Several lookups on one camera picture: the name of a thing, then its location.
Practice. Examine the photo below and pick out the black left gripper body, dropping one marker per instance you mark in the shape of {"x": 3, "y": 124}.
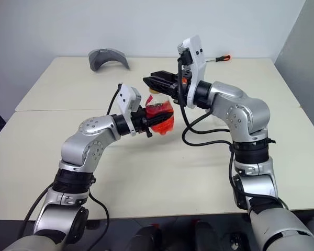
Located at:
{"x": 140, "y": 120}

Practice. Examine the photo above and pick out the clear bottle with red drink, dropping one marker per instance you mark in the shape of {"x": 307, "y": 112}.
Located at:
{"x": 162, "y": 129}

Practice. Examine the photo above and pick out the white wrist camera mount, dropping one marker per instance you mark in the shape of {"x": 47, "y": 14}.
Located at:
{"x": 125, "y": 100}
{"x": 197, "y": 65}

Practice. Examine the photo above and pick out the orange and black screwdriver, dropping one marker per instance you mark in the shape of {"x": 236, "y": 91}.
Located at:
{"x": 222, "y": 58}

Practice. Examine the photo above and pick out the dark rounded shape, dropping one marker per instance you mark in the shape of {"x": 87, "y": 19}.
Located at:
{"x": 205, "y": 235}
{"x": 146, "y": 238}

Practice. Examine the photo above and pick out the grey curved plastic shell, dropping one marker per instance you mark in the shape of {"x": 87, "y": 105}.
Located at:
{"x": 107, "y": 56}

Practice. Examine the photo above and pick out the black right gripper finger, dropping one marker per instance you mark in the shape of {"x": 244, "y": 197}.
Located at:
{"x": 162, "y": 86}
{"x": 166, "y": 75}

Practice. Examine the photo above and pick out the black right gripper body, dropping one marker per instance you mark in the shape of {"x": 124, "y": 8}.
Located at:
{"x": 186, "y": 70}

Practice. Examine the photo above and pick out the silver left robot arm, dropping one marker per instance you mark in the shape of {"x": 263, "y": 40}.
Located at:
{"x": 94, "y": 130}

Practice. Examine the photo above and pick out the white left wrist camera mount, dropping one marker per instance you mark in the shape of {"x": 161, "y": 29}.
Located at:
{"x": 125, "y": 100}

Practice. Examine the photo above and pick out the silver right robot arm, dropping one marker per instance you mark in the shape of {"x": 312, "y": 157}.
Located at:
{"x": 240, "y": 109}

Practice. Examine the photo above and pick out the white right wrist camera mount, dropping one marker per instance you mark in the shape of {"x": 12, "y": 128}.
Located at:
{"x": 197, "y": 65}

